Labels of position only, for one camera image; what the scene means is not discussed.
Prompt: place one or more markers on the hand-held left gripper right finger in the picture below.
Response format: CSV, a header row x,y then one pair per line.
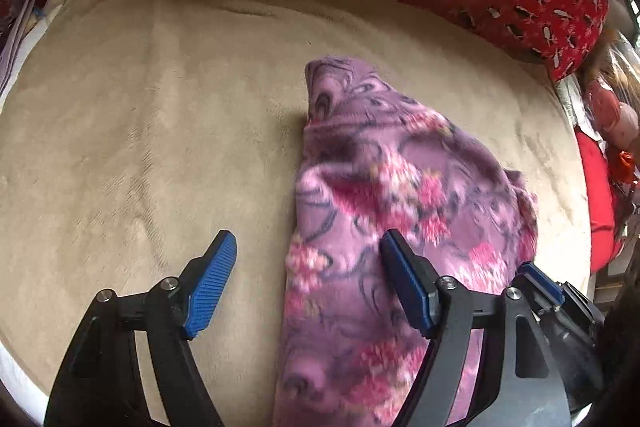
x,y
407,284

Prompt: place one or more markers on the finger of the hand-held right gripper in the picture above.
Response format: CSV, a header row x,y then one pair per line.
x,y
542,282

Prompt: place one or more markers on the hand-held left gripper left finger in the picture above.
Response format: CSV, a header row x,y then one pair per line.
x,y
210,279

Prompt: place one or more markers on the purple pink floral fleece garment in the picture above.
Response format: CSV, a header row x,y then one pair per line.
x,y
390,207

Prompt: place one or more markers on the person's right forearm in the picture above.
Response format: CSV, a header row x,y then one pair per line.
x,y
622,347

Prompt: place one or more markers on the red cushion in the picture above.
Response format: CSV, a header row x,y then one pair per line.
x,y
597,197

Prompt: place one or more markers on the beige fleece blanket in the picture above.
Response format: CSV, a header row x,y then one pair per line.
x,y
150,132

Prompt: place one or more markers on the plush toy in plastic bag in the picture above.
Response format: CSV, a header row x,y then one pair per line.
x,y
612,107

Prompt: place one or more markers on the white bed sheet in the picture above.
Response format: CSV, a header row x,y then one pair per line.
x,y
17,382

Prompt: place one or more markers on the stack of papers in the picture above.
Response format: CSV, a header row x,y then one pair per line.
x,y
17,37

